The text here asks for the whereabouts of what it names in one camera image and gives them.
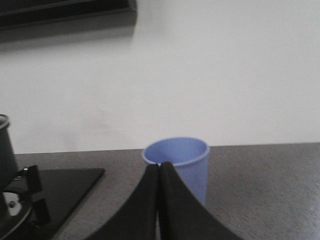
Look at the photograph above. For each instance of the black glass gas stove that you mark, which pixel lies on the black glass gas stove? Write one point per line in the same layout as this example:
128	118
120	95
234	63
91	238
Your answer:
63	190

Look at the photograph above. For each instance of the black range hood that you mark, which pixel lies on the black range hood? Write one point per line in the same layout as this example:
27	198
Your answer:
20	13

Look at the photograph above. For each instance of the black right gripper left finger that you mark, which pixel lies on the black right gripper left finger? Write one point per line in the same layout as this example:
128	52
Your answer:
136	219

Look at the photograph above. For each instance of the black pot support grate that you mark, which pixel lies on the black pot support grate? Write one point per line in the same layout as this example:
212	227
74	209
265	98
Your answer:
19	213

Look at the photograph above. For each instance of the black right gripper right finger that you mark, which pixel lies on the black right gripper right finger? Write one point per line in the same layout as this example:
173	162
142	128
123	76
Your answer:
181	215

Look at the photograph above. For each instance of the light blue ribbed cup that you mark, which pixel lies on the light blue ribbed cup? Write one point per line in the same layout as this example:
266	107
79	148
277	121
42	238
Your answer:
190	158

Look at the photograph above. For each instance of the dark blue cooking pot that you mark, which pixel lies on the dark blue cooking pot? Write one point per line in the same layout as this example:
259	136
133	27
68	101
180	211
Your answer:
8	165

